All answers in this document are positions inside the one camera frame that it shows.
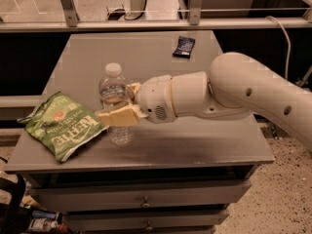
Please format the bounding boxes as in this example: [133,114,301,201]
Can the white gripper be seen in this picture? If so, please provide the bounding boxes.
[96,75,176,127]

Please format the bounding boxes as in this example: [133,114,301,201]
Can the clear plastic water bottle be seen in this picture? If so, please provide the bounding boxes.
[98,62,133,146]

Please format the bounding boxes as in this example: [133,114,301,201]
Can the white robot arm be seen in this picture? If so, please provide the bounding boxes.
[96,53,312,150]

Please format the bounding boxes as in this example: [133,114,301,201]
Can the green jalapeno chip bag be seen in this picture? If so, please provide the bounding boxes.
[18,92,107,163]

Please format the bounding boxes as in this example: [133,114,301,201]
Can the black bag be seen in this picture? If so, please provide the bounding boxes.
[0,175,30,234]

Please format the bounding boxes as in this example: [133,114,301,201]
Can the dark blue snack packet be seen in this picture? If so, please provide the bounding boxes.
[173,36,196,59]

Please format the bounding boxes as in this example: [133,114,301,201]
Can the grey drawer cabinet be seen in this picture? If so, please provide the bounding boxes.
[5,30,274,234]

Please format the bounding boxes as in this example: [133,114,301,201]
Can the metal railing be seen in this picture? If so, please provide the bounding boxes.
[0,0,312,33]

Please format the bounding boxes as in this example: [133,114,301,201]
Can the upper drawer knob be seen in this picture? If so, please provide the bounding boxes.
[140,196,151,208]

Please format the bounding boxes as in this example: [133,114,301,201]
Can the drawer knob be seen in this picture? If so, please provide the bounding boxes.
[144,221,153,231]
[140,196,151,208]

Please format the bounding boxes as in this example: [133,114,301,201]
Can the upper grey drawer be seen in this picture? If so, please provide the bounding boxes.
[31,179,251,213]

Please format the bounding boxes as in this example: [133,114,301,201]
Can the grey drawer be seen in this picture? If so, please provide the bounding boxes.
[31,179,251,213]
[63,210,229,231]

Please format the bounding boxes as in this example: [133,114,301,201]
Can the lower drawer knob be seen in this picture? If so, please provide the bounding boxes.
[144,221,153,231]

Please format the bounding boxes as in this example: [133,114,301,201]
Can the lower grey drawer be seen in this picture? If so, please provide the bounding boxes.
[63,210,229,231]

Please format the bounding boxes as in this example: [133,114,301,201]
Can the bottles on floor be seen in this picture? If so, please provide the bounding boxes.
[26,210,70,234]

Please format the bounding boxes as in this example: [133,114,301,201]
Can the white cable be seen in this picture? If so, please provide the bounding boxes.
[265,15,293,81]

